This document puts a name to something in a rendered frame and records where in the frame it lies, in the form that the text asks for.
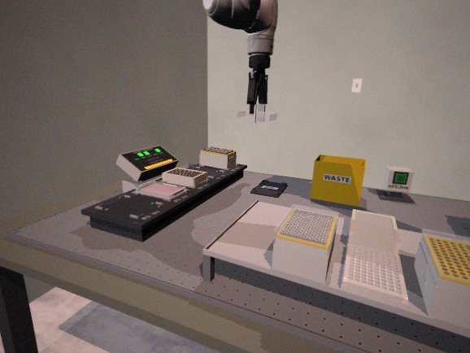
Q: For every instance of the yellow waste bin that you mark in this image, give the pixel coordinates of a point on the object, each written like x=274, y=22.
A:
x=338, y=179

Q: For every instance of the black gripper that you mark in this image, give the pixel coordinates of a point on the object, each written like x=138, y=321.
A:
x=258, y=86

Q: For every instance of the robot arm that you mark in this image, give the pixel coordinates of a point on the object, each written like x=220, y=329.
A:
x=258, y=20

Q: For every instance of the black flat pad with label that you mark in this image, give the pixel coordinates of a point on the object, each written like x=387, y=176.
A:
x=268, y=188

